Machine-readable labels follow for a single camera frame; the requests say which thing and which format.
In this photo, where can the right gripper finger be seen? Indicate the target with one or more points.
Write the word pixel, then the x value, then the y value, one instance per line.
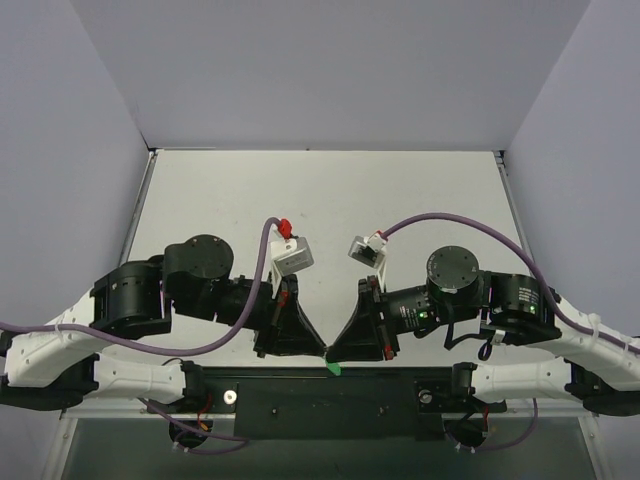
pixel 366 344
pixel 363 315

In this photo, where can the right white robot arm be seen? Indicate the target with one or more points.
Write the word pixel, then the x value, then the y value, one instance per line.
pixel 535 344

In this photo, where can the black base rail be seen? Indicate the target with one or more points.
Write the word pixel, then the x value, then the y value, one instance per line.
pixel 282 403

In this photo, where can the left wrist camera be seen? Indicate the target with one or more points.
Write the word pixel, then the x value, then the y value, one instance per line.
pixel 289 254

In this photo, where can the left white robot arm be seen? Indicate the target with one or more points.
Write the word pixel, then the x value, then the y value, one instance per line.
pixel 65 365

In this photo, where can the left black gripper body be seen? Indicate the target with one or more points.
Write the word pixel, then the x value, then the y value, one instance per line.
pixel 276 318

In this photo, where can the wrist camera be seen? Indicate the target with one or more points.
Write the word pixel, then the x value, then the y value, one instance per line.
pixel 372 252
pixel 289 254

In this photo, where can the green key tag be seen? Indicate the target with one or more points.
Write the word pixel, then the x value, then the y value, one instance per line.
pixel 333 366

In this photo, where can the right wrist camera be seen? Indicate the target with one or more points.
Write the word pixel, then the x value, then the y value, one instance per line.
pixel 372 252

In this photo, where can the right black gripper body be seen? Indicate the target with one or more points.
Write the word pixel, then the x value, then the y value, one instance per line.
pixel 375 318

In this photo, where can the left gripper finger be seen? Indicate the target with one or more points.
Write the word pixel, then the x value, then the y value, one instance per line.
pixel 292 316
pixel 288 342

